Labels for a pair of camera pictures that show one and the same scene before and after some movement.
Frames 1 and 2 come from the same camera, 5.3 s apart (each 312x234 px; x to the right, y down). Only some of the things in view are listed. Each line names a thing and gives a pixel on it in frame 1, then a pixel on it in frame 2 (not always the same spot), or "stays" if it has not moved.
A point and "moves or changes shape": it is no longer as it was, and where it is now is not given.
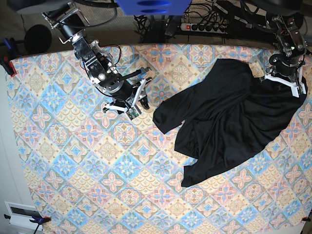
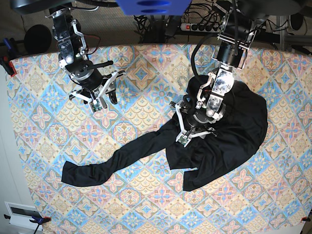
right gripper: [286, 70] -> [193, 120]
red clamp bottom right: [305, 219] stays
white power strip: [199, 27] stays
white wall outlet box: [20, 215] stays
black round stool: [38, 39] stays
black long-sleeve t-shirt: [228, 116] moves or changes shape
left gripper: [125, 94] -> [93, 85]
